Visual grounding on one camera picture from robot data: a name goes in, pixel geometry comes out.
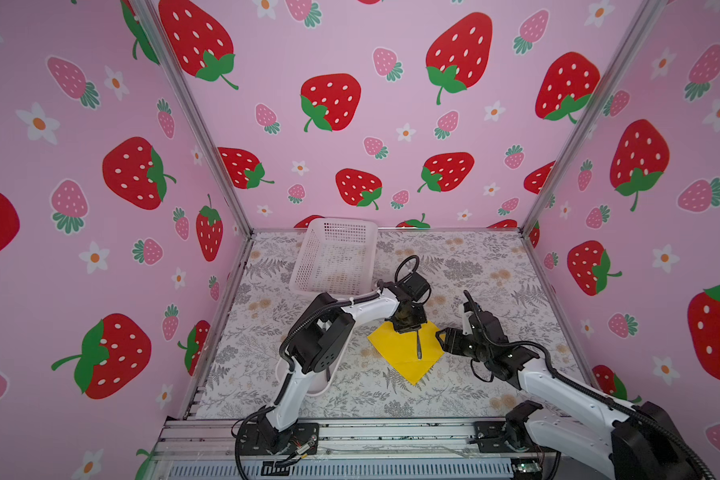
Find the metal fork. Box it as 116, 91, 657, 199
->
415, 327, 423, 360

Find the yellow paper napkin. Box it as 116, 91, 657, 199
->
368, 322, 444, 385

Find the white plastic perforated basket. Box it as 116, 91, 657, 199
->
289, 218, 378, 298

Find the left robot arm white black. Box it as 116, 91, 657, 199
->
256, 271, 431, 449

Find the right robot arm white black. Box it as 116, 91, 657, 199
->
436, 297, 714, 479

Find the white oval ceramic tray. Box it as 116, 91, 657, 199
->
275, 353, 344, 397

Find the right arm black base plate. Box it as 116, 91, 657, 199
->
470, 420, 538, 453

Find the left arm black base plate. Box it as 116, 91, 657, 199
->
236, 422, 320, 456

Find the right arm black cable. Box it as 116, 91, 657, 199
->
463, 290, 718, 480

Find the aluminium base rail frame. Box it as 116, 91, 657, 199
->
149, 416, 577, 480

